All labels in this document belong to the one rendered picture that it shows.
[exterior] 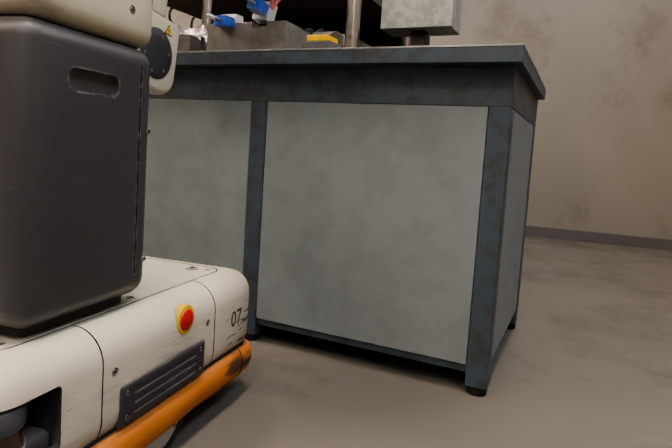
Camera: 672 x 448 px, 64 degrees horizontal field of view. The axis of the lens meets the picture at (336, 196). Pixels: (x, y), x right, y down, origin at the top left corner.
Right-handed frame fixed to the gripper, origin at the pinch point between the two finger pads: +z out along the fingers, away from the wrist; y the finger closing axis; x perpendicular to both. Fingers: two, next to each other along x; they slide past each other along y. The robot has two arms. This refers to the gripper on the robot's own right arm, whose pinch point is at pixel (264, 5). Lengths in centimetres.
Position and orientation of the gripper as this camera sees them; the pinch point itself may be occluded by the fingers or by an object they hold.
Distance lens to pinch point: 158.9
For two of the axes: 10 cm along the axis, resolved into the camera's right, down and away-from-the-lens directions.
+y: -8.8, -2.3, 4.1
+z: -2.6, 9.7, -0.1
